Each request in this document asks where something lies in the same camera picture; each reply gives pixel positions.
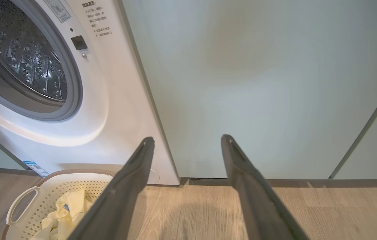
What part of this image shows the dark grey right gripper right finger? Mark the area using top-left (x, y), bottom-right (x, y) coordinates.
top-left (221, 134), bottom-right (310, 240)

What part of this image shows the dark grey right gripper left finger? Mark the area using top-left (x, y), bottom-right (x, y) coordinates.
top-left (67, 137), bottom-right (156, 240)

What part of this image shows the pale yellow printed garment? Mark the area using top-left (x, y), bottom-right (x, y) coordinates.
top-left (30, 190), bottom-right (93, 240)

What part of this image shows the round white filter access cover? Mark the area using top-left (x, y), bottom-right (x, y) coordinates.
top-left (147, 168), bottom-right (160, 184)

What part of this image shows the white front-load washing machine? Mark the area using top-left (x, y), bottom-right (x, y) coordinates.
top-left (0, 0), bottom-right (181, 186)

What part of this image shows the wide pale green cabinet door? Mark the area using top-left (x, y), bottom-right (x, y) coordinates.
top-left (122, 0), bottom-right (377, 180)

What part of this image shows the stainless steel washing machine drum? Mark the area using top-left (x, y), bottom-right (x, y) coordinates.
top-left (0, 0), bottom-right (68, 102)

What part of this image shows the dark cabinet plinth strip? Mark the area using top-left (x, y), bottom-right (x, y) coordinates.
top-left (179, 178), bottom-right (377, 188)
top-left (0, 166), bottom-right (39, 176)

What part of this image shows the blue white energy label sticker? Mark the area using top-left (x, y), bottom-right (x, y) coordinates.
top-left (22, 161), bottom-right (49, 177)

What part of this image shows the white perforated laundry basket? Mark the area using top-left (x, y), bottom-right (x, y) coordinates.
top-left (0, 168), bottom-right (119, 240)

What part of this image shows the grey warning label sticker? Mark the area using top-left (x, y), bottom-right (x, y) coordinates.
top-left (44, 0), bottom-right (71, 23)

